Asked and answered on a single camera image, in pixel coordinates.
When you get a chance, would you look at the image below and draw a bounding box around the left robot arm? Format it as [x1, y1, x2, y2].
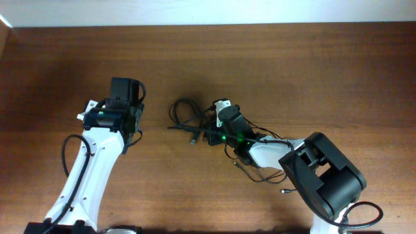
[25, 77, 146, 233]

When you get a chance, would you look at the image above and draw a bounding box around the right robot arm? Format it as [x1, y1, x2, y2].
[201, 99, 368, 233]

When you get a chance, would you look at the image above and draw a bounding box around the black thin usb cable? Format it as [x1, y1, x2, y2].
[224, 116, 297, 194]

